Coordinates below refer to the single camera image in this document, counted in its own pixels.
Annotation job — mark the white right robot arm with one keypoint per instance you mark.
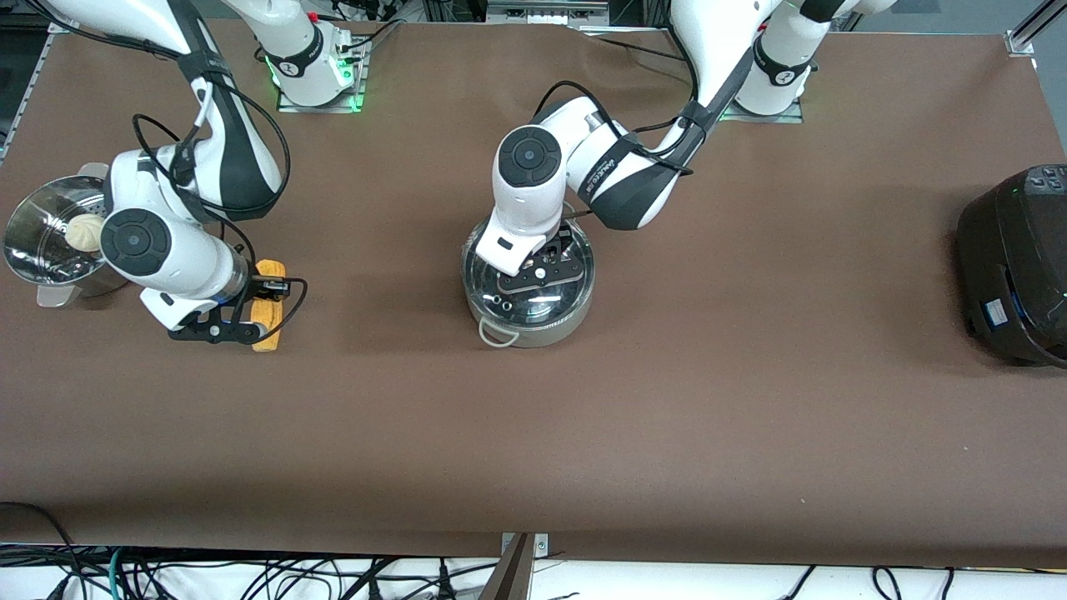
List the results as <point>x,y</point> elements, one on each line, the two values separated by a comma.
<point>167,258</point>

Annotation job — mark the stainless steel steamer pot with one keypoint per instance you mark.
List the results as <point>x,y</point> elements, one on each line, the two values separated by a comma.
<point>42,233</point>

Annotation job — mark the glass pot lid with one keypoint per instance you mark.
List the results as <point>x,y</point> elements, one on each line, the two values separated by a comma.
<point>533,312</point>

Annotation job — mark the aluminium frame profile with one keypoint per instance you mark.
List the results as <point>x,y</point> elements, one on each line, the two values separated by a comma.
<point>1034,29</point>

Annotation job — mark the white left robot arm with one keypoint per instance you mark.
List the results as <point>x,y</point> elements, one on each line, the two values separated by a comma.
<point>533,192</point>

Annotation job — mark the yellow corn cob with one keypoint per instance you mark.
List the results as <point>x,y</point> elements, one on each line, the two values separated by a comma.
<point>268,310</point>

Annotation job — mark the black rice cooker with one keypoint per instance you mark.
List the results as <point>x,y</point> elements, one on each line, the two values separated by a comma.
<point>1025,275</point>

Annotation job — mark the small metal table bracket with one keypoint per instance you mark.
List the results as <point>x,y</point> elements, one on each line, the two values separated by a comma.
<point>540,546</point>

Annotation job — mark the dark camera stand pole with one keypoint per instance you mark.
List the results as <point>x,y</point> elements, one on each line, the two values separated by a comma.
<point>508,579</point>

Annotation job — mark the grey power strip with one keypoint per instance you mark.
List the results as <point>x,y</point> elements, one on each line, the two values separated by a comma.
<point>546,12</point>

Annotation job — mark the white dumpling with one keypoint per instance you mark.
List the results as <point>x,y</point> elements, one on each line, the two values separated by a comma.
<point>83,233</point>

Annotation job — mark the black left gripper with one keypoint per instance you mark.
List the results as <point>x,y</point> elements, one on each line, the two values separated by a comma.
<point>553,247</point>

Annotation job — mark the aluminium table edge rail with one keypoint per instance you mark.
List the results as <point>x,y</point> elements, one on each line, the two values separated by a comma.
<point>25,92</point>

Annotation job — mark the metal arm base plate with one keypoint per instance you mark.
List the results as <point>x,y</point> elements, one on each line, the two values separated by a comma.
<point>317,108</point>
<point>792,118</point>

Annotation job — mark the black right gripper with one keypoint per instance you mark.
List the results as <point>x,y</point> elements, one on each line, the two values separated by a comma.
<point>265,289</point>

